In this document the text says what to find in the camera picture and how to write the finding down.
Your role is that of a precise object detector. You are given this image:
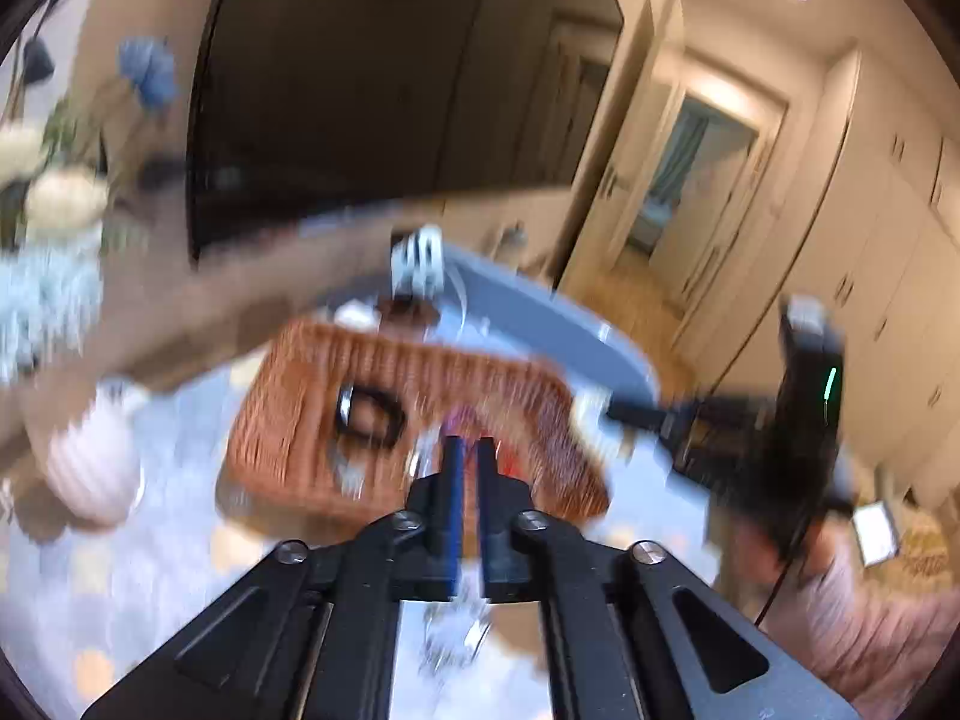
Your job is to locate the silver and pearl bracelet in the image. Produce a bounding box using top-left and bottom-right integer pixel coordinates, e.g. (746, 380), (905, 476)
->
(416, 604), (496, 680)

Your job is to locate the white ribbed vase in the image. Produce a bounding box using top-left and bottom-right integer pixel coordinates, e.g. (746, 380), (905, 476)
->
(41, 382), (143, 526)

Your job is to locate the white clamp device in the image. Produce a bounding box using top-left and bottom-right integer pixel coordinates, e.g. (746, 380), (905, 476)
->
(388, 225), (445, 297)

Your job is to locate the small blue artificial flower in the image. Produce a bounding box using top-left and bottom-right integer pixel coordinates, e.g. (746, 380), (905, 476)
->
(118, 37), (179, 110)

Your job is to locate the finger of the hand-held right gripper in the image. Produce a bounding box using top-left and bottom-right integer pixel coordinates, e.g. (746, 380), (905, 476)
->
(604, 394), (698, 436)

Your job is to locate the pastel scale-patterned tablecloth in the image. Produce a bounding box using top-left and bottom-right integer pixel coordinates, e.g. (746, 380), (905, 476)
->
(0, 360), (721, 720)

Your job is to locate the white room door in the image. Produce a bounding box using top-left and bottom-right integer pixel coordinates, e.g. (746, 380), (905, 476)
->
(559, 0), (687, 293)

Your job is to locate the dark wall television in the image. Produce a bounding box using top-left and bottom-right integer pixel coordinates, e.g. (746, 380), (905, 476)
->
(186, 0), (625, 260)

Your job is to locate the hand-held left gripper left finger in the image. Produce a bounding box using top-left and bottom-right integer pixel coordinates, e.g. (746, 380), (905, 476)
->
(81, 435), (466, 720)

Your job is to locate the brown wicker basket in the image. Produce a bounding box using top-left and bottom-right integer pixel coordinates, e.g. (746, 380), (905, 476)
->
(225, 317), (612, 541)

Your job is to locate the grey oval side table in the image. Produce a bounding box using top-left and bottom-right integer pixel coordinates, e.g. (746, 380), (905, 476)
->
(439, 244), (661, 410)

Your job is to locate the small silver trinket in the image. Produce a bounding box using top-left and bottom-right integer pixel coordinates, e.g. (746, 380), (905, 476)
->
(326, 446), (376, 500)

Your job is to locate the white tablet screen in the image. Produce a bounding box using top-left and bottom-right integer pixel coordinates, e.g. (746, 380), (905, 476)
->
(855, 502), (901, 567)

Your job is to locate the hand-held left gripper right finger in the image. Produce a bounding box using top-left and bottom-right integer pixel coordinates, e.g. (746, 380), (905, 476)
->
(477, 436), (863, 720)

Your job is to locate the white wardrobe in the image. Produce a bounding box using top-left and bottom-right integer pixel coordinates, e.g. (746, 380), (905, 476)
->
(675, 49), (960, 500)

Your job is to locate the white flower bouquet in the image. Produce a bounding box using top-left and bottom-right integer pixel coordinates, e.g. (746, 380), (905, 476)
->
(0, 120), (113, 383)

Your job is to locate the black wristwatch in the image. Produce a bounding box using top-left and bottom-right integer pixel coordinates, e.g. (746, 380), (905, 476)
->
(334, 384), (407, 451)

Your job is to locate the person's right forearm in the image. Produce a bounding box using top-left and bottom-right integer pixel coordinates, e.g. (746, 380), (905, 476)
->
(709, 510), (960, 720)

